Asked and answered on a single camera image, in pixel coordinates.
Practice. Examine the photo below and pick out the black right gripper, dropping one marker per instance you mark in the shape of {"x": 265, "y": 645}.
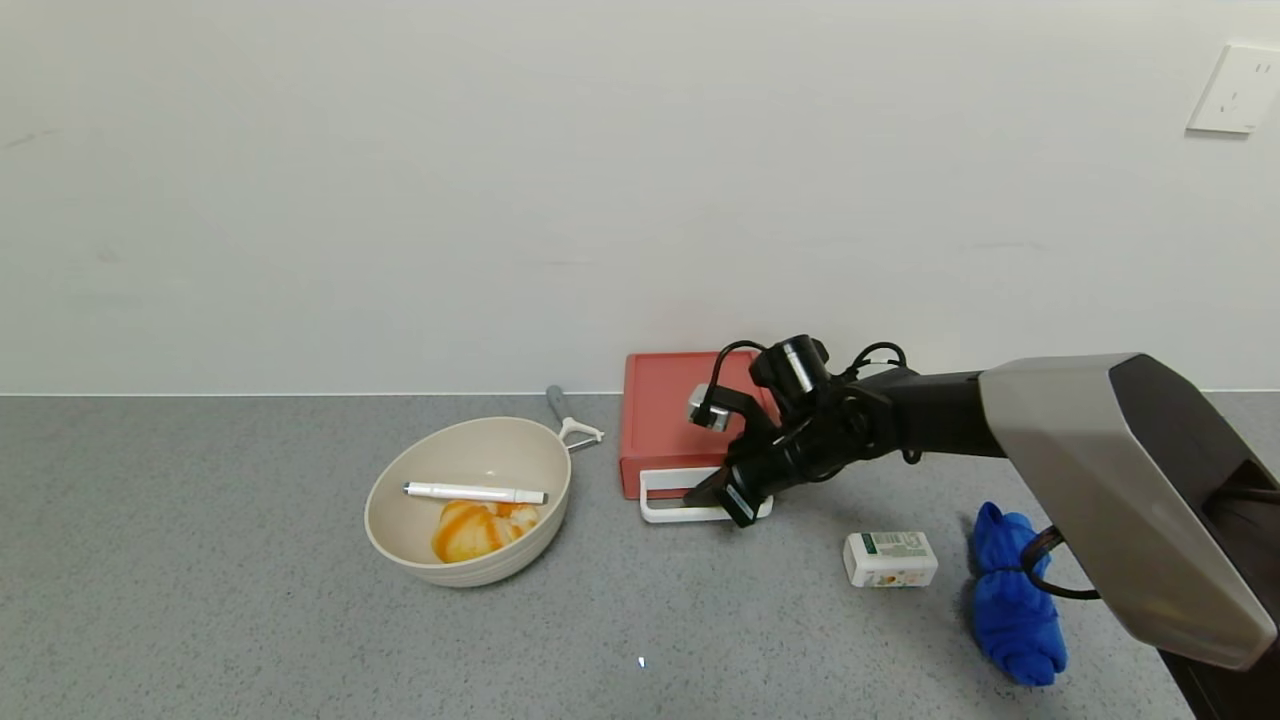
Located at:
{"x": 737, "y": 498}

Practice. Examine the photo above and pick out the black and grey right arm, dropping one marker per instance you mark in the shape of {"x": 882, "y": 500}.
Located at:
{"x": 1100, "y": 450}

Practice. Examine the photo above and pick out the red drawer housing box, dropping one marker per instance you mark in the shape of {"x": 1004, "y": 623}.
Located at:
{"x": 655, "y": 410}

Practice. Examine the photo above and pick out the small white printed box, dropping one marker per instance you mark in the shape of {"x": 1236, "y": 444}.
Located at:
{"x": 890, "y": 560}

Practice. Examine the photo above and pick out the white marker pen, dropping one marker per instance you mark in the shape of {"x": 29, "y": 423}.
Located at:
{"x": 470, "y": 492}

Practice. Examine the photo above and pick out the beige ribbed bowl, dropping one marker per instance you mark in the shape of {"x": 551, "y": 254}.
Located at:
{"x": 470, "y": 455}

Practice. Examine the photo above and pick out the orange striped croissant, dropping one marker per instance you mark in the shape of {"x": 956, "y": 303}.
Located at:
{"x": 470, "y": 535}

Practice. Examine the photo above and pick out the blue cloth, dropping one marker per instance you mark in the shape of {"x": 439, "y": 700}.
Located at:
{"x": 1010, "y": 610}

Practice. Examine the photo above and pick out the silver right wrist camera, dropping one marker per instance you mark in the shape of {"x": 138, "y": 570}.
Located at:
{"x": 712, "y": 408}

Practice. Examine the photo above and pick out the white wall socket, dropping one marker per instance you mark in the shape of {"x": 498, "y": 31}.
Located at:
{"x": 1235, "y": 90}

